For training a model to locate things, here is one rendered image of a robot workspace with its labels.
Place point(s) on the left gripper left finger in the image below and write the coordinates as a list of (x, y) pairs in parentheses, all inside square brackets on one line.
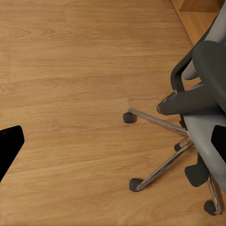
[(11, 141)]

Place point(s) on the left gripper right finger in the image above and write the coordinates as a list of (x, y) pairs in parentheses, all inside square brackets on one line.
[(218, 139)]

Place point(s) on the swivel chair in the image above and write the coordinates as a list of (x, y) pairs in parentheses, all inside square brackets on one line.
[(200, 109)]

